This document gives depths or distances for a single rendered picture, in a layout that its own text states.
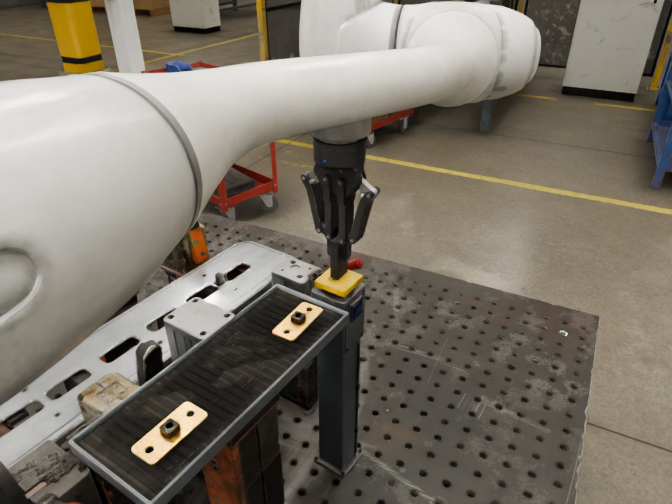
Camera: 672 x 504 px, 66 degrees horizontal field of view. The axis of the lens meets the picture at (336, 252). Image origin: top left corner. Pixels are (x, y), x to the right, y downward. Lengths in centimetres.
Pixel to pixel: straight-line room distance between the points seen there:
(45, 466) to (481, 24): 73
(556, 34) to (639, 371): 573
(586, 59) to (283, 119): 664
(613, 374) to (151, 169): 250
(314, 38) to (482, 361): 99
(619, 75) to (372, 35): 641
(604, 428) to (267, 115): 214
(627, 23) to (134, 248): 679
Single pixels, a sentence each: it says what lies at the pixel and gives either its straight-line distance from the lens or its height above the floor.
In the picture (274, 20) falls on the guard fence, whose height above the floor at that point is 94.
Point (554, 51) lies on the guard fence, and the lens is 783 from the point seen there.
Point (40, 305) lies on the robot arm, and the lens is 20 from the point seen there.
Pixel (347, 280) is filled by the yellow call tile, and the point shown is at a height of 116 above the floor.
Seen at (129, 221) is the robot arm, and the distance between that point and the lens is 22.
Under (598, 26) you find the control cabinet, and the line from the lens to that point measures 693.
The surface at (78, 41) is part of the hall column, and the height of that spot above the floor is 45.
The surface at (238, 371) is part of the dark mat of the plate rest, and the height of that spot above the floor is 116.
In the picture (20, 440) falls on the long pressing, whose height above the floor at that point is 100.
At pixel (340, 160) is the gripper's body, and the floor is 138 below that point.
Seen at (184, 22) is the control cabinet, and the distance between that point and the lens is 1146.
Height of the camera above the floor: 165
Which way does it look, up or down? 31 degrees down
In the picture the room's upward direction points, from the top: straight up
